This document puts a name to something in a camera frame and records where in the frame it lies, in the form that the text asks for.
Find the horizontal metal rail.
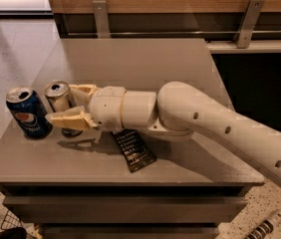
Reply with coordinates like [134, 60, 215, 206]
[68, 30, 281, 40]

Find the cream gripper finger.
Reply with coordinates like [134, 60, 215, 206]
[70, 85, 99, 107]
[45, 106, 98, 130]

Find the blue pepsi can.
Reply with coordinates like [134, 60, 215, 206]
[6, 86, 53, 138]

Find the grey upper drawer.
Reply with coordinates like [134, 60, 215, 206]
[4, 196, 246, 224]

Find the black wire basket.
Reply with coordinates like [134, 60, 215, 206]
[0, 210, 22, 230]

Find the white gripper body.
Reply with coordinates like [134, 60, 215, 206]
[88, 86, 126, 131]

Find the left metal bracket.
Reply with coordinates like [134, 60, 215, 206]
[93, 0, 111, 39]

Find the black snack bar wrapper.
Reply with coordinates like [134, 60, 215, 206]
[113, 129, 156, 173]

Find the grey drawer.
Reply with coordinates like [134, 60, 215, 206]
[4, 196, 246, 224]
[44, 227, 218, 239]

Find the silver blue redbull can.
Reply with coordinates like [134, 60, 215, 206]
[44, 80, 85, 138]

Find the white power strip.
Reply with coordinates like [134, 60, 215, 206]
[244, 209, 281, 239]

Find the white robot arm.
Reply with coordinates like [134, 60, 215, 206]
[46, 82, 281, 188]

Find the metal bracket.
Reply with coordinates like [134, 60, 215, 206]
[234, 0, 265, 49]
[93, 0, 111, 39]

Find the grey lower drawer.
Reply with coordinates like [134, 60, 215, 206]
[44, 227, 218, 239]

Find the right metal bracket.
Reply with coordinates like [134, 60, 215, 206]
[234, 0, 265, 49]

